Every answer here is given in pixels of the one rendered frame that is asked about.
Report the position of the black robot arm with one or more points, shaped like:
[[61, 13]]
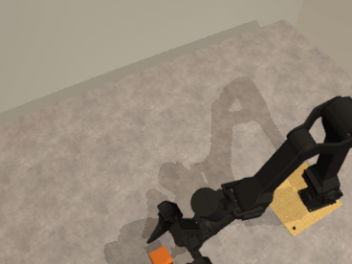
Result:
[[253, 195]]

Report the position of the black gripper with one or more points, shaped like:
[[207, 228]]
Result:
[[168, 213]]

